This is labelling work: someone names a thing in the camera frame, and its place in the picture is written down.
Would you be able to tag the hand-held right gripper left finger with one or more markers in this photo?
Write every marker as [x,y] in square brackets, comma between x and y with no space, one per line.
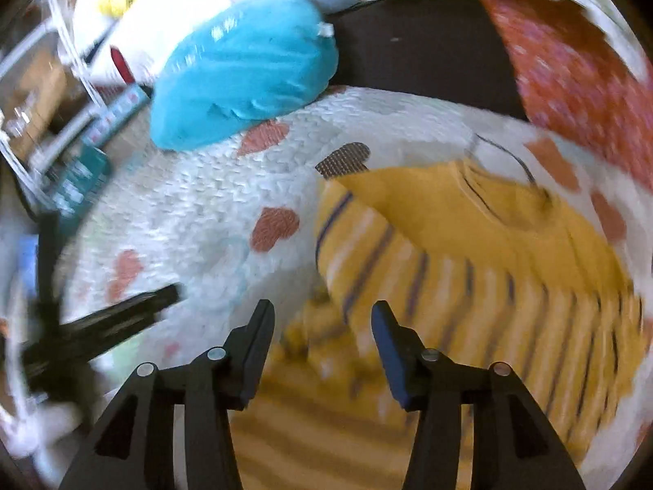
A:
[256,347]

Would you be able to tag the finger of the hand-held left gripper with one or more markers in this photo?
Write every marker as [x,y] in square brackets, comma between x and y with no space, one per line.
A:
[122,319]

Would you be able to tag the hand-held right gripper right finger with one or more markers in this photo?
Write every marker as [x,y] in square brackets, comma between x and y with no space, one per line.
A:
[388,352]

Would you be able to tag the yellow striped small shirt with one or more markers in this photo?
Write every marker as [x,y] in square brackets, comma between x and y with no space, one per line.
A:
[459,306]

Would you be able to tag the white quilted heart-print blanket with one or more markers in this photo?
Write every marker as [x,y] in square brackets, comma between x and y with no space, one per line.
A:
[214,214]

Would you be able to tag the teal box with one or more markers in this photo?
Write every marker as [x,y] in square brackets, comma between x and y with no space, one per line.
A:
[81,173]

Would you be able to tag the white metal rack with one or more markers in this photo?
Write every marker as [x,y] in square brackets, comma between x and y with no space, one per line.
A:
[41,87]

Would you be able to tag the blue plush pillow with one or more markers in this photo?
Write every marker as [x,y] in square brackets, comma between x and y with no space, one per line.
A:
[240,76]

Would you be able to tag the dark brown cushion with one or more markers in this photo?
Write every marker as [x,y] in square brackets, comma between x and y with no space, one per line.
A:
[428,51]

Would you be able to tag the white and yellow plush toy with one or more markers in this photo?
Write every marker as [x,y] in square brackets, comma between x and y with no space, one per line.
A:
[153,15]

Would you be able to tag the red floral cloth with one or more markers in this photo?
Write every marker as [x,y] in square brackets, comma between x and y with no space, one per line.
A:
[576,71]

